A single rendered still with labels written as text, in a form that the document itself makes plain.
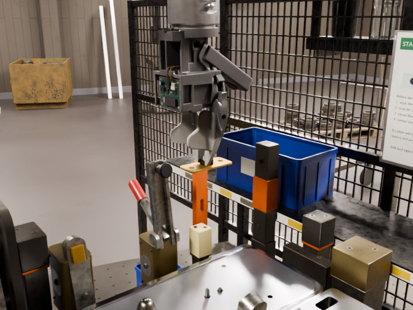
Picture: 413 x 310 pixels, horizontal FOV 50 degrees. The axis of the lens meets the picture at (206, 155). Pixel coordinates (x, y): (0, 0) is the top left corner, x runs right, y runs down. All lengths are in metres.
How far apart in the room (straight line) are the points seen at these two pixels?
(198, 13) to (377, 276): 0.58
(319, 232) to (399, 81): 0.40
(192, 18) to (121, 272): 1.03
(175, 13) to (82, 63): 8.57
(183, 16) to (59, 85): 7.22
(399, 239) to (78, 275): 0.66
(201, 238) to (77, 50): 8.37
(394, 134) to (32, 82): 7.11
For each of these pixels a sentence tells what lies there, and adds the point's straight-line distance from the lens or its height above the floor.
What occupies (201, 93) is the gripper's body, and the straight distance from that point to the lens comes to 0.66.
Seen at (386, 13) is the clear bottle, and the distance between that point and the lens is 1.22.
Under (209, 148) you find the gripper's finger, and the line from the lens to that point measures 0.69.
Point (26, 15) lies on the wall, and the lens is 9.12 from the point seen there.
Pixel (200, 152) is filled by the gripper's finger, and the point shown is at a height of 1.27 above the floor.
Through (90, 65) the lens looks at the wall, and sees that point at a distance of 9.23.
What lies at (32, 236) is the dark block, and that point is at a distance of 0.84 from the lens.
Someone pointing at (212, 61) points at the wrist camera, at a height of 1.42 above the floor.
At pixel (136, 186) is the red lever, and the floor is 1.14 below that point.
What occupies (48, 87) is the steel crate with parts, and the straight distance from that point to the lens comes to 7.86.
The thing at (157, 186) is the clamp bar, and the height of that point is 1.17.
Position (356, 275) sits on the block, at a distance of 0.90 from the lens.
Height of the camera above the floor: 1.48
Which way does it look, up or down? 17 degrees down
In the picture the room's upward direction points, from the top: straight up
